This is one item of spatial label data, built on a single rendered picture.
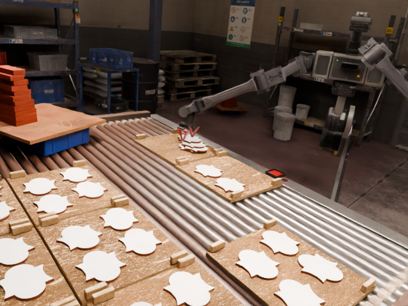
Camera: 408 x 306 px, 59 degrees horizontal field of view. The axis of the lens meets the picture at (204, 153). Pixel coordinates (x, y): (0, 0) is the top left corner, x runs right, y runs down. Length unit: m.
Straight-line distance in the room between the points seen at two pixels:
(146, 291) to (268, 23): 6.55
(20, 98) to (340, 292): 1.66
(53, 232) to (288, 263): 0.78
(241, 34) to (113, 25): 2.50
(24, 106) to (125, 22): 5.46
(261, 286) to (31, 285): 0.64
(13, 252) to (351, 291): 1.01
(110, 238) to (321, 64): 1.58
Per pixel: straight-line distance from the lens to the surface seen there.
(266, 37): 7.26
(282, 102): 6.55
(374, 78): 2.28
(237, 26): 7.68
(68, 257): 1.20
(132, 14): 7.42
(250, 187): 1.68
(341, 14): 6.62
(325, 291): 1.19
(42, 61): 5.88
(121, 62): 5.10
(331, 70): 2.28
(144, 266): 1.15
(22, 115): 2.04
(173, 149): 2.03
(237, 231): 1.38
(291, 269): 1.23
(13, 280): 1.14
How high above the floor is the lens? 1.66
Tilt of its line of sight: 21 degrees down
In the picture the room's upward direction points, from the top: 6 degrees clockwise
